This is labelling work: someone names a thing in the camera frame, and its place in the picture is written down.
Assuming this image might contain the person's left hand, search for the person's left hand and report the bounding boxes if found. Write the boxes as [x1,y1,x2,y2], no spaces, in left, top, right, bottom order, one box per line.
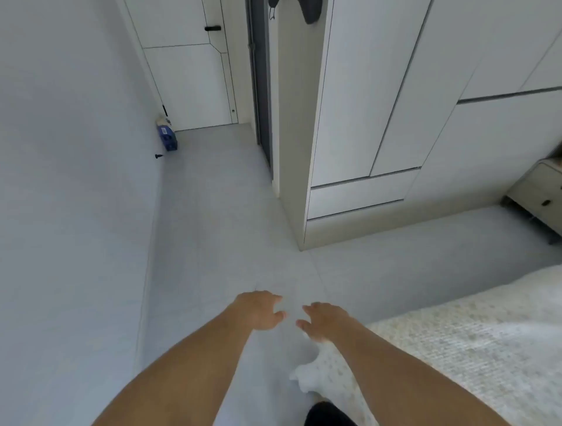
[231,290,287,332]

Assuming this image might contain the person's right hand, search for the person's right hand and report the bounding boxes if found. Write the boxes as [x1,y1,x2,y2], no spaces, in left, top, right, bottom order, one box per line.
[296,301,355,345]

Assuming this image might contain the white wardrobe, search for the white wardrobe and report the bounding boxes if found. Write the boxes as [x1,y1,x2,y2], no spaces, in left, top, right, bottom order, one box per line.
[277,0,562,252]

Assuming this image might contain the person's left forearm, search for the person's left forearm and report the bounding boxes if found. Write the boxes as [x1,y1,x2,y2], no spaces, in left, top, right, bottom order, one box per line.
[90,305,261,426]

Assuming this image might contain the person's right forearm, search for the person's right forearm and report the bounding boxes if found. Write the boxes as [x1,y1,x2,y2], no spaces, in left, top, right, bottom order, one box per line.
[324,322,512,426]

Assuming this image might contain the person's black shorts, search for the person's black shorts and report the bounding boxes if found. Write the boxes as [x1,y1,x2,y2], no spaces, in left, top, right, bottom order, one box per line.
[304,401,360,426]

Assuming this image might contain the bed with white bedspread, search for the bed with white bedspread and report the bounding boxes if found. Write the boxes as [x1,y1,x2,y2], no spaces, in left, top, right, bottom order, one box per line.
[289,264,562,426]

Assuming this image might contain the blue white package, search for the blue white package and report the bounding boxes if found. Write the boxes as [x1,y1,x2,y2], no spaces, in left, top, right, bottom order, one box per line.
[157,115,179,152]

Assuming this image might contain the white room door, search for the white room door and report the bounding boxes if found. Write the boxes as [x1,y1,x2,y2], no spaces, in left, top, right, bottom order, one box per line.
[124,0,240,132]

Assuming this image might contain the beige nightstand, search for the beige nightstand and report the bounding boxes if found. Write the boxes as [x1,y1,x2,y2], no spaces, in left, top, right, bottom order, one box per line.
[502,157,562,245]

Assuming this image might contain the dark grey hanging bag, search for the dark grey hanging bag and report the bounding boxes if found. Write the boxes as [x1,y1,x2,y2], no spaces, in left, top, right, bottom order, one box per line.
[297,0,324,25]

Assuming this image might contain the dark grey door frame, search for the dark grey door frame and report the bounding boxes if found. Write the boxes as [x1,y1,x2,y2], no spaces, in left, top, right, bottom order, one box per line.
[245,0,274,180]

